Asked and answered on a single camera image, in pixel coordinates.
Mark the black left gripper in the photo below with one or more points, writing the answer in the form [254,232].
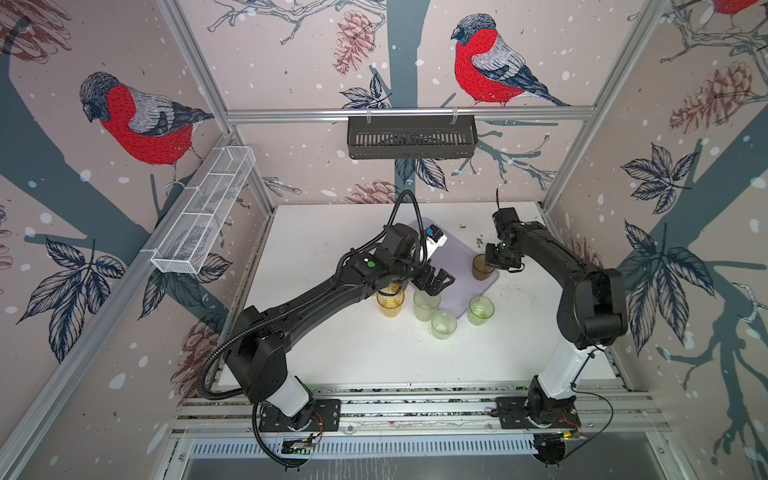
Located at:
[437,285]

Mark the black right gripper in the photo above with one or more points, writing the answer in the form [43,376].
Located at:
[490,259]

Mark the brown textured glass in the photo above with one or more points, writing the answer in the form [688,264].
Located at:
[480,269]

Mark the bright green glass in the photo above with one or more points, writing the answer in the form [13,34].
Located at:
[481,309]

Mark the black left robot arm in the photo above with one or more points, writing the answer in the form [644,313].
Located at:
[257,351]

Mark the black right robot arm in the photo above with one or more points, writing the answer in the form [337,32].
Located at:
[591,314]

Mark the lilac plastic tray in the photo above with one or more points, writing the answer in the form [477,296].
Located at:
[456,258]

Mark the pale green tall glass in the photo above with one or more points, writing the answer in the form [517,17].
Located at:
[425,305]

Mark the pale green small glass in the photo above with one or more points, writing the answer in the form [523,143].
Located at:
[443,324]

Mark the yellow amber glass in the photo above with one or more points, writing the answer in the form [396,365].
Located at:
[390,300]

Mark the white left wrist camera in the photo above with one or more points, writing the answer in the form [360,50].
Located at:
[435,238]

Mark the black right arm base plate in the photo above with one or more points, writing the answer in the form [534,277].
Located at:
[518,413]

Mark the black wire wall basket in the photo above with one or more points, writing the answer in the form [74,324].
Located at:
[411,137]

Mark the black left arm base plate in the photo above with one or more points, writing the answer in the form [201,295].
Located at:
[318,416]

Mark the aluminium rail frame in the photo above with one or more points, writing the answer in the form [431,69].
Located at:
[389,409]

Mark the white mesh wall basket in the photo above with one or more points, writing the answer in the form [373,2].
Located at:
[194,232]

